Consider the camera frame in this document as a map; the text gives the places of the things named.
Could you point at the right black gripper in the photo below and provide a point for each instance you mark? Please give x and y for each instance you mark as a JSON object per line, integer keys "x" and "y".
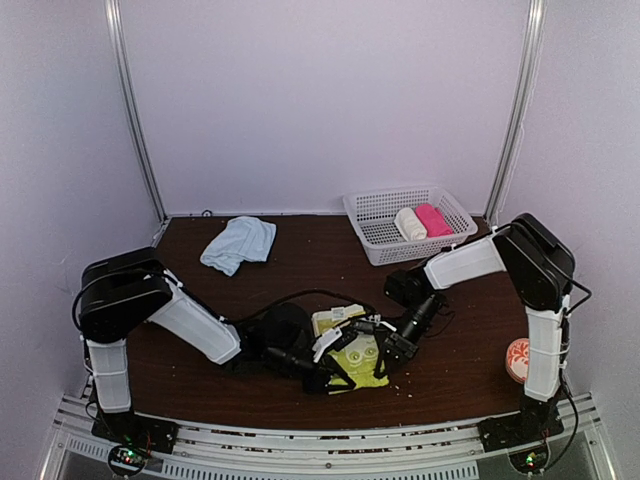
{"x": 395, "y": 347}

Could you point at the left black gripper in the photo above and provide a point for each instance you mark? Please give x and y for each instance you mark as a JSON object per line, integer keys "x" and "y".
{"x": 319, "y": 378}

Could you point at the green patterned towel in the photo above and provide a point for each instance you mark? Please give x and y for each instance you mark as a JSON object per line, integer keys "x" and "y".
{"x": 359, "y": 357}

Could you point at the light blue towel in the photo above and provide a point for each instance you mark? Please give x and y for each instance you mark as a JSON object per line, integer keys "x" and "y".
{"x": 244, "y": 239}

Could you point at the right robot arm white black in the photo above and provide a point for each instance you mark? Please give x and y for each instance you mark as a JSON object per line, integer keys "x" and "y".
{"x": 541, "y": 269}

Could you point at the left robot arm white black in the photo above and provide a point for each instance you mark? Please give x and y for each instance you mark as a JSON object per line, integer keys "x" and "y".
{"x": 120, "y": 293}

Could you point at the red patterned bowl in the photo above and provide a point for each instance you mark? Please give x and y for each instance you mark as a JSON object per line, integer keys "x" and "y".
{"x": 517, "y": 360}

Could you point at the white plastic basket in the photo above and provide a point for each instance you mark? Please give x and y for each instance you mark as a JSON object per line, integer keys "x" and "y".
{"x": 372, "y": 214}

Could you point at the rolled white towel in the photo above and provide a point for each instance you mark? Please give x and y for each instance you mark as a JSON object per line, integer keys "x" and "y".
{"x": 409, "y": 225}

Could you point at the rolled pink towel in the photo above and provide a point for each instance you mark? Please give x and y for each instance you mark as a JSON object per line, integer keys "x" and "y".
{"x": 433, "y": 221}

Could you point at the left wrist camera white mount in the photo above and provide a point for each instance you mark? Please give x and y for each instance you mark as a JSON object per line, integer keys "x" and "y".
{"x": 333, "y": 339}

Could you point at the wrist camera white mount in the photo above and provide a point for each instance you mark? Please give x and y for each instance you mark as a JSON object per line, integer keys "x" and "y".
{"x": 333, "y": 339}
{"x": 371, "y": 324}

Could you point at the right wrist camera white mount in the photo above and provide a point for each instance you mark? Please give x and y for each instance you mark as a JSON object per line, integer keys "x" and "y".
{"x": 371, "y": 324}

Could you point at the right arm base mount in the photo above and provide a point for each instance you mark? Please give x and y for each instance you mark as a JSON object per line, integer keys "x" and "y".
{"x": 534, "y": 421}

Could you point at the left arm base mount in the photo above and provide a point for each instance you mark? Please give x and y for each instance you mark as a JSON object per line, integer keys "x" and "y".
{"x": 134, "y": 430}

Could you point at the right aluminium frame post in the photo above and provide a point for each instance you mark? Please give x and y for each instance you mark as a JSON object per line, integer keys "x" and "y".
{"x": 529, "y": 60}

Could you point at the aluminium frame post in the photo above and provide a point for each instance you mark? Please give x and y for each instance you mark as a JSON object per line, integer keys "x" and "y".
{"x": 118, "y": 41}
{"x": 529, "y": 60}

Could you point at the left aluminium frame post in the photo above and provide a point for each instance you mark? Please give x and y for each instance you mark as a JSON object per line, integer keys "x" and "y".
{"x": 118, "y": 41}

